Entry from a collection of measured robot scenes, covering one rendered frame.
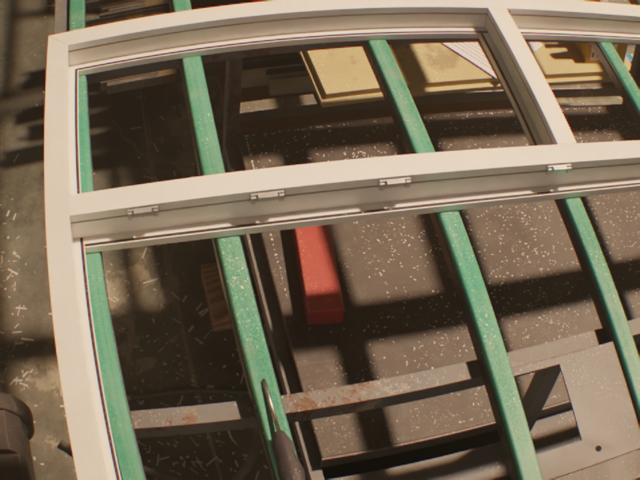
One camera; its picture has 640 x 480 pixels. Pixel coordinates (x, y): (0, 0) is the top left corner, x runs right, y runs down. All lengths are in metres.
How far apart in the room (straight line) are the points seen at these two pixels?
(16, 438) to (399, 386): 0.99
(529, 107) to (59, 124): 0.82
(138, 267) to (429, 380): 1.28
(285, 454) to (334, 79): 1.02
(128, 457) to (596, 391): 0.72
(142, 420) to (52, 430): 0.97
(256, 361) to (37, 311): 1.22
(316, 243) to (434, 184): 0.34
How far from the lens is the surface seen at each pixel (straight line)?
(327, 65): 2.37
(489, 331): 1.70
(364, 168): 1.77
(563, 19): 2.23
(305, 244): 2.06
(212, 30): 2.04
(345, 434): 1.89
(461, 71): 2.42
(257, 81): 2.80
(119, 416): 1.58
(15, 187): 3.05
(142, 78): 2.80
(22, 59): 3.45
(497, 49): 2.13
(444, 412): 1.93
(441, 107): 2.81
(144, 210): 1.71
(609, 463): 1.95
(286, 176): 1.75
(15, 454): 2.34
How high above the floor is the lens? 2.23
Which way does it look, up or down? 51 degrees down
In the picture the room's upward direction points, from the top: 5 degrees clockwise
